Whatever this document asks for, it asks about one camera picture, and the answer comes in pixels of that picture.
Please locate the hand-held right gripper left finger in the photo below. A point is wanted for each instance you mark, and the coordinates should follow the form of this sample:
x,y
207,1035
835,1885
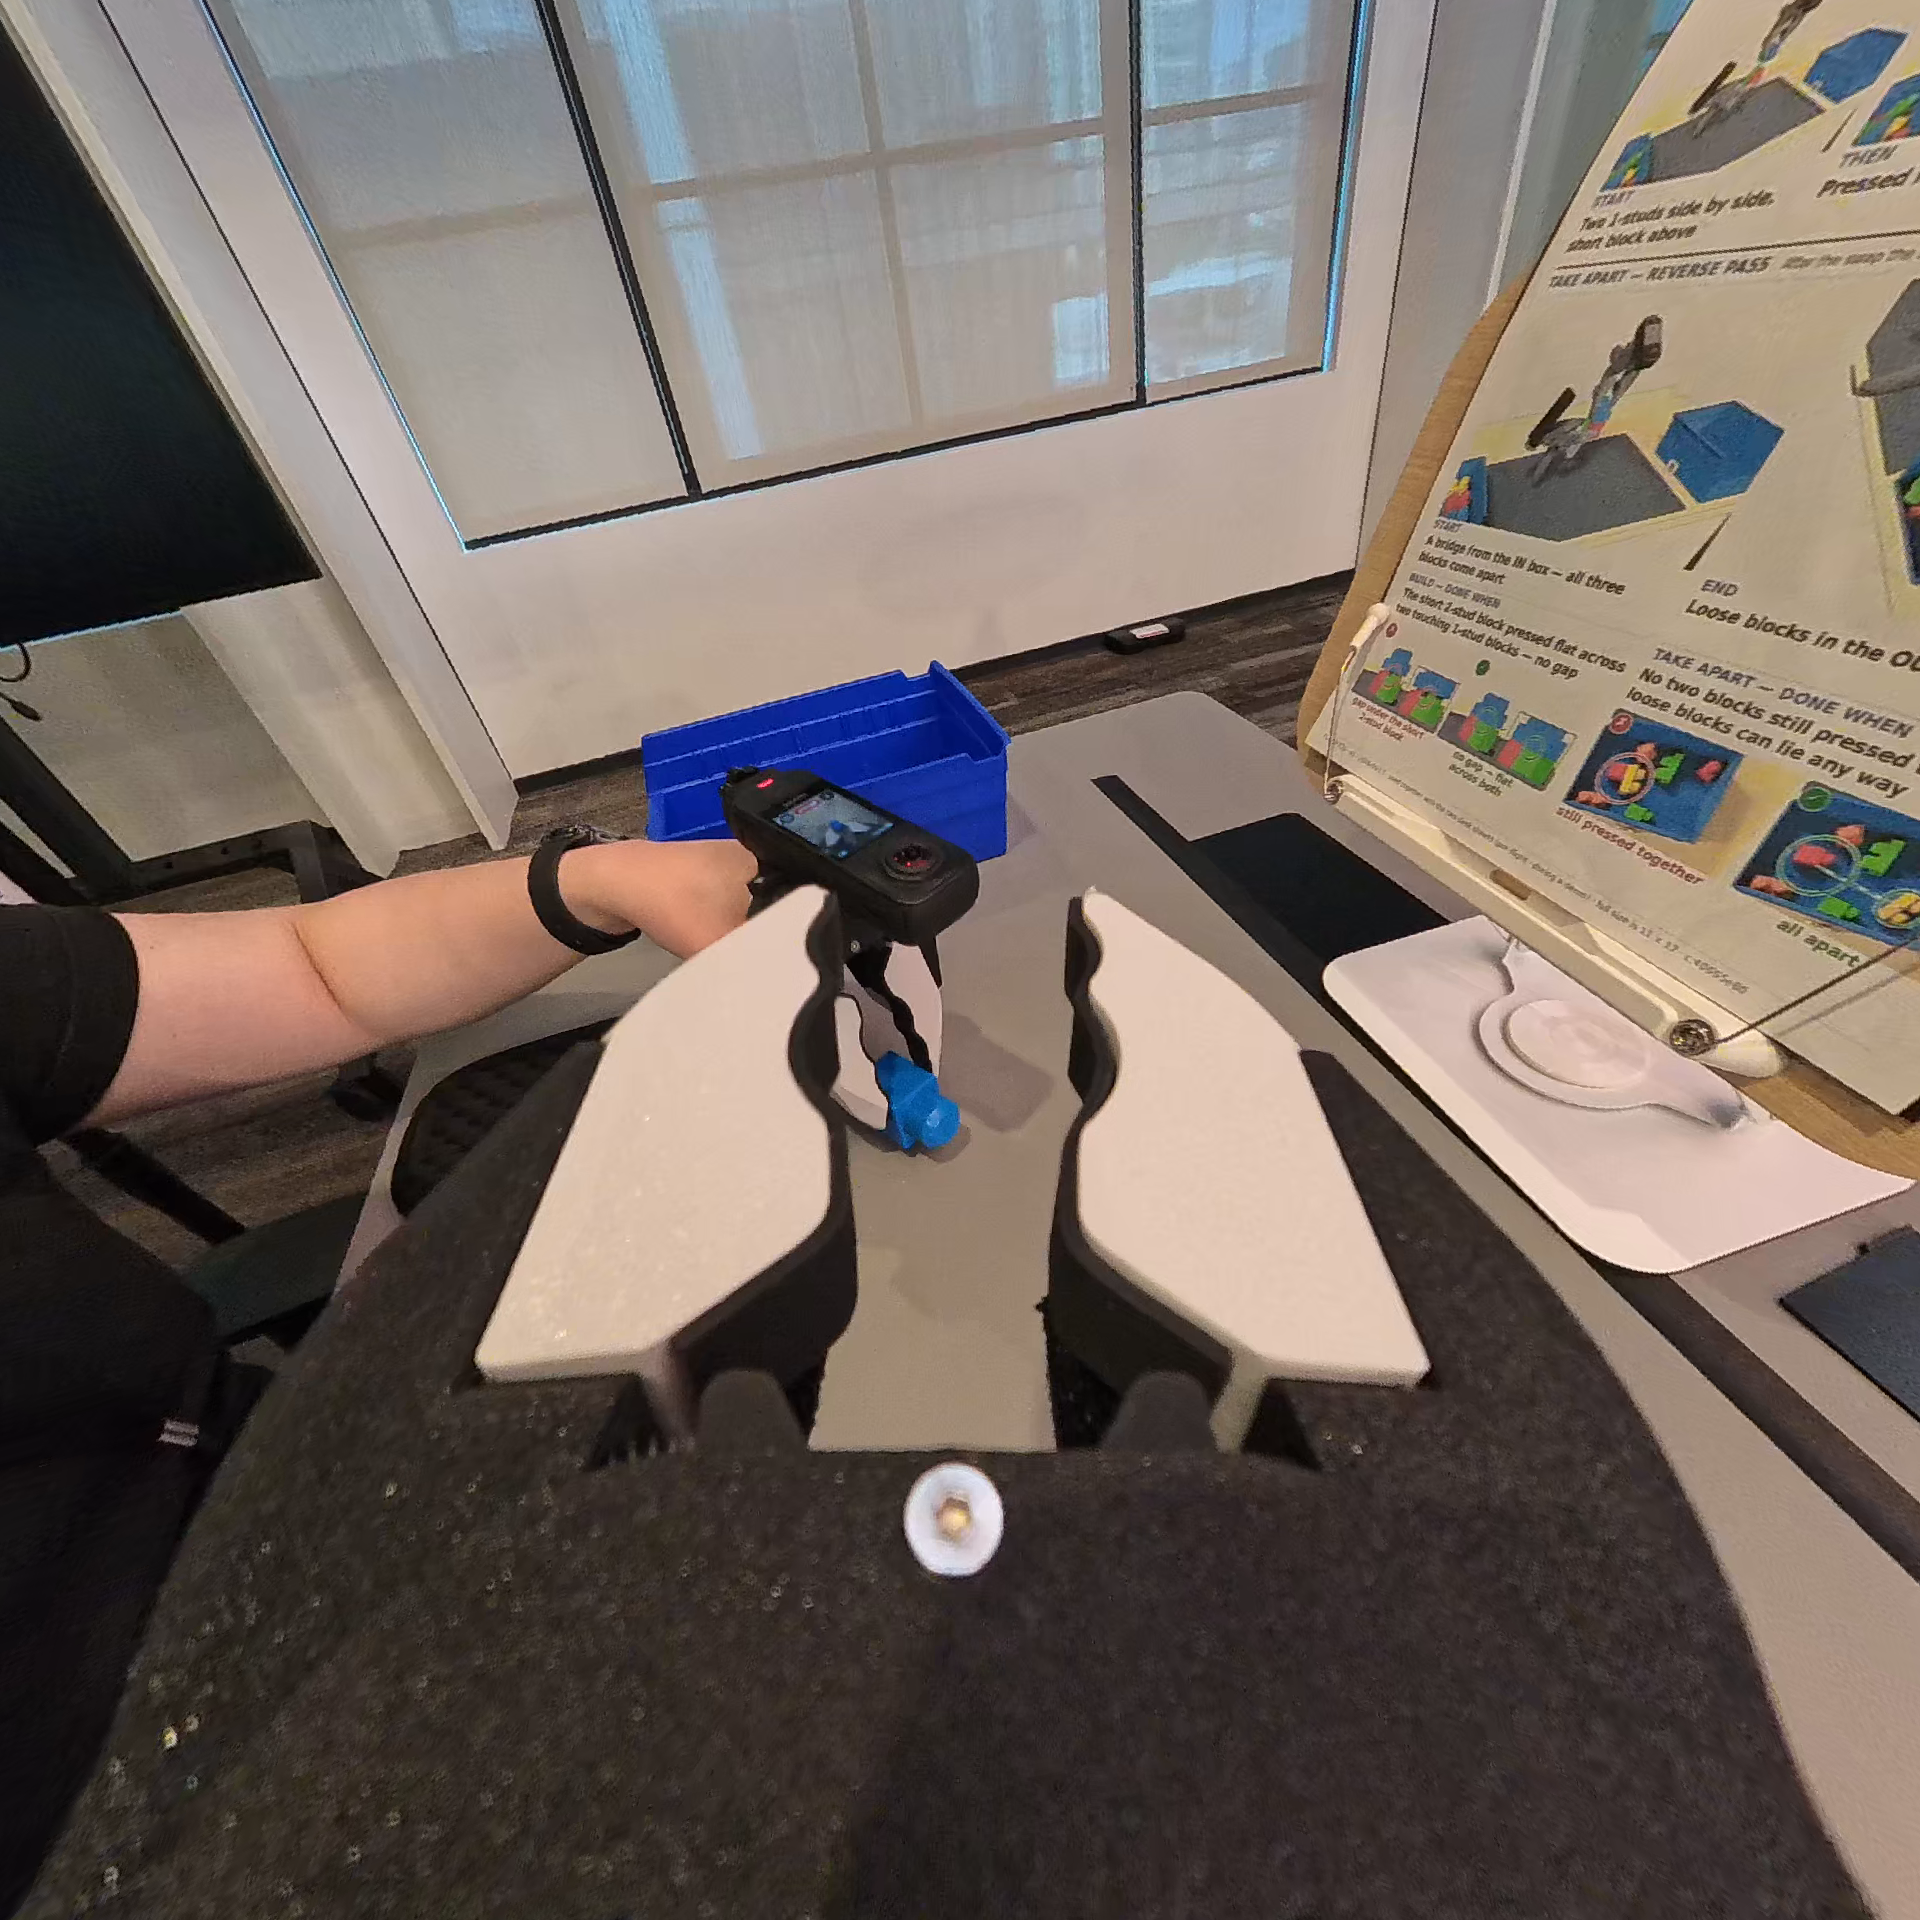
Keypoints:
x,y
674,1171

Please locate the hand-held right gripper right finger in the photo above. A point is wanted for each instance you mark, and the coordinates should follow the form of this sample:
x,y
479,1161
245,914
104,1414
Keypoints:
x,y
1231,1187

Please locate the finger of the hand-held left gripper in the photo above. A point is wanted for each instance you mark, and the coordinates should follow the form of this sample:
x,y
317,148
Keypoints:
x,y
868,1071
917,1006

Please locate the blue toy block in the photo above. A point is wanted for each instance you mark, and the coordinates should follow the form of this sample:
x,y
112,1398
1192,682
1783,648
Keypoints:
x,y
917,1106

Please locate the blue plastic bin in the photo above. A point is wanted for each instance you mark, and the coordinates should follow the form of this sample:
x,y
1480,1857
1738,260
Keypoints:
x,y
826,765

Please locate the person's left forearm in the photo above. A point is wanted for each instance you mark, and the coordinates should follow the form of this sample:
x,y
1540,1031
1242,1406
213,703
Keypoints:
x,y
345,990

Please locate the grey desk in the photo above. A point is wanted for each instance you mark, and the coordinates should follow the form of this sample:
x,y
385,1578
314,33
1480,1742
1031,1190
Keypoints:
x,y
1035,840

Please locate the black mesh armrest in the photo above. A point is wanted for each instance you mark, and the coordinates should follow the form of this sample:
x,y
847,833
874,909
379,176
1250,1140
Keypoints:
x,y
495,1115

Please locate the black wristband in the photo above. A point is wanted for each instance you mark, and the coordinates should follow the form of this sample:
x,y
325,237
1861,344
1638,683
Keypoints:
x,y
562,894

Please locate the dark flat plate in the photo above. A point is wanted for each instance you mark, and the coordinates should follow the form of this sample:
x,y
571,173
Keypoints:
x,y
1319,884
1861,1318

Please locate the small black floor device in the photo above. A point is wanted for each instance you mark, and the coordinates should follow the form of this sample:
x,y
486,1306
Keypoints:
x,y
1145,634

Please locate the white stand base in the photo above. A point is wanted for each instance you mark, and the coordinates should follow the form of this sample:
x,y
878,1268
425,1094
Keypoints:
x,y
1648,1171

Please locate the frosted glass window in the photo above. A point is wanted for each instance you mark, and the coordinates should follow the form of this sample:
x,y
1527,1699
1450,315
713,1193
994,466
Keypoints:
x,y
826,224

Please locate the large black screen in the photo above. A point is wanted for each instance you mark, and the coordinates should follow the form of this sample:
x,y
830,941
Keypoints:
x,y
104,390

